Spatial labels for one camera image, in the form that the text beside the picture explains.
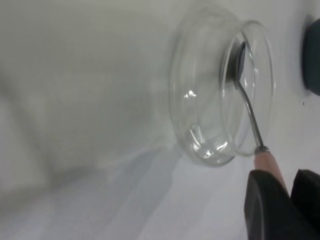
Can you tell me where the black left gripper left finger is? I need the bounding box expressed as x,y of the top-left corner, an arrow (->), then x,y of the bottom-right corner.
244,169 -> 320,240

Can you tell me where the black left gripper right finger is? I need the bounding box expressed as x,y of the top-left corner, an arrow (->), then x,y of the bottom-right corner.
289,168 -> 320,230

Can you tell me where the pink-handled metal spoon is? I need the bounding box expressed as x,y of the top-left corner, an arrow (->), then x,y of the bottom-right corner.
226,41 -> 288,194

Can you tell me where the dark blue-grey ceramic mug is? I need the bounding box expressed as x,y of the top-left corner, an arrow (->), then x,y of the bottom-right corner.
301,14 -> 320,96

